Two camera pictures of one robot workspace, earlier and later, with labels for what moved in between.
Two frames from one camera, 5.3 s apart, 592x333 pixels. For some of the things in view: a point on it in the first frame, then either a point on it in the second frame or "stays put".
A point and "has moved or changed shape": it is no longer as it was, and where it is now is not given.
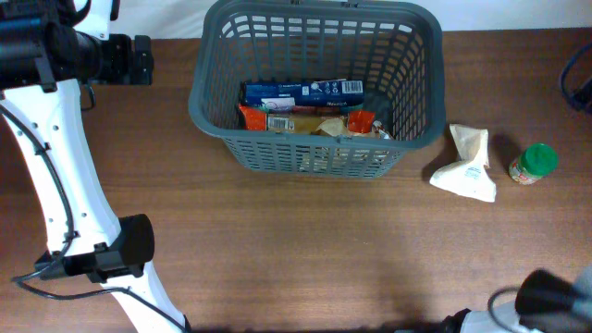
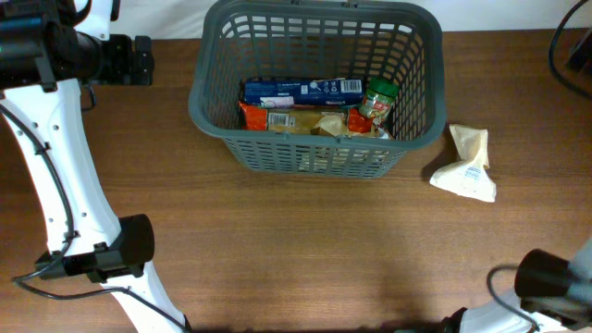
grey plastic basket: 395,48 stays put
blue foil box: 288,95 stays put
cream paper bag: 471,177 stays put
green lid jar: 535,163 -> 379,97
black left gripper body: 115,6 -> 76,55
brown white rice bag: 338,127 has moved or changed shape
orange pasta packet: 353,120 stays put
